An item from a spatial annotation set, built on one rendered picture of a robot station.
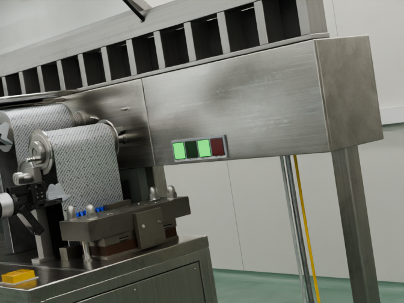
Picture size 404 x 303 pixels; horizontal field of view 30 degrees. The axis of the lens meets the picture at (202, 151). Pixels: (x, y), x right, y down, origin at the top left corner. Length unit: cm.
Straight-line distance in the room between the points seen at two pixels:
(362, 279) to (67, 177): 97
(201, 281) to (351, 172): 63
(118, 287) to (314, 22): 94
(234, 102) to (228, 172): 348
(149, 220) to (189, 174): 367
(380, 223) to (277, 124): 283
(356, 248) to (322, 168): 287
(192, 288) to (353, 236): 55
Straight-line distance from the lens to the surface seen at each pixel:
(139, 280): 232
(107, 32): 268
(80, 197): 248
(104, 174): 253
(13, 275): 222
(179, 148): 242
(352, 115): 209
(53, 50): 298
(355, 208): 220
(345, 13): 484
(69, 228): 234
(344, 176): 219
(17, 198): 235
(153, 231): 237
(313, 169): 512
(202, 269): 245
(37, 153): 245
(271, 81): 211
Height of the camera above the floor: 130
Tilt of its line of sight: 3 degrees down
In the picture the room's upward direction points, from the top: 9 degrees counter-clockwise
